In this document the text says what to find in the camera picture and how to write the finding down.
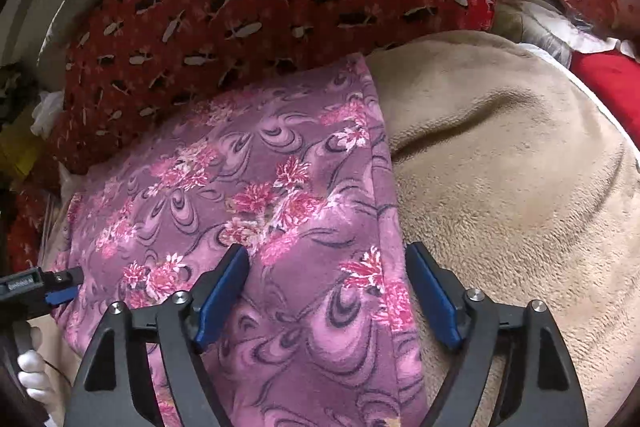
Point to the white crumpled cloth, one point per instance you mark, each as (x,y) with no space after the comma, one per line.
(45,112)

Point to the person's left hand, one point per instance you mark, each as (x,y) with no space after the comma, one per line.
(34,379)

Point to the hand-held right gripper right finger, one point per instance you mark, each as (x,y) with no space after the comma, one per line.
(435,302)

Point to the purple floral garment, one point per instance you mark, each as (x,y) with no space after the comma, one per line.
(300,207)

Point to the beige fleece blanket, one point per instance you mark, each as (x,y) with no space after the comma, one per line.
(500,157)

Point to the red cushion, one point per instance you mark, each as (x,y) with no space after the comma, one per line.
(610,77)

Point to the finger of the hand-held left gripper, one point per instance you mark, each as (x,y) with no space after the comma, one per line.
(62,277)
(60,297)

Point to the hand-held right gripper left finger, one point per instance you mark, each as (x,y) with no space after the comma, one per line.
(220,302)

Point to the yellow bag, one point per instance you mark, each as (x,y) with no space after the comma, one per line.
(17,152)

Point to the red floral cloth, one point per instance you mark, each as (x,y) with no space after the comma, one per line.
(25,232)

